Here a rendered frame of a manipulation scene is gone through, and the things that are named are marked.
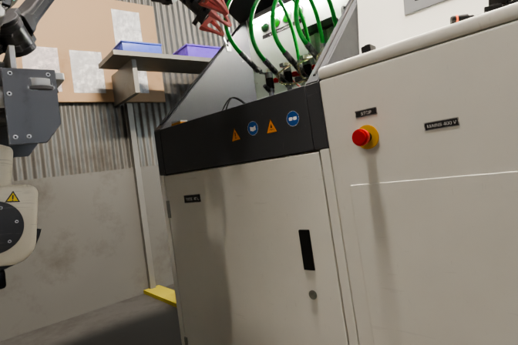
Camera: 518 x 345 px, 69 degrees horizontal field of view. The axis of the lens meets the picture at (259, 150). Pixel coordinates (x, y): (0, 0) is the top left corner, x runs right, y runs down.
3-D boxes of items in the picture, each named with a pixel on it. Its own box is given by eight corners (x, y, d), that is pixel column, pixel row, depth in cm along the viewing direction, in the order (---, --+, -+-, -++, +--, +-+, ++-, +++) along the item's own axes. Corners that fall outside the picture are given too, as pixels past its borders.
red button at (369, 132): (349, 152, 80) (345, 127, 80) (358, 150, 83) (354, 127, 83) (372, 148, 77) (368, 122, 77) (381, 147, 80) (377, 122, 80)
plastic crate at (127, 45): (152, 65, 272) (150, 52, 272) (163, 56, 257) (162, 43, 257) (112, 62, 254) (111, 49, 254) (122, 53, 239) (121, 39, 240)
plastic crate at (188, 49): (211, 69, 305) (210, 56, 306) (227, 61, 288) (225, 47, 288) (173, 67, 284) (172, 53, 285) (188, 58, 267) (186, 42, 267)
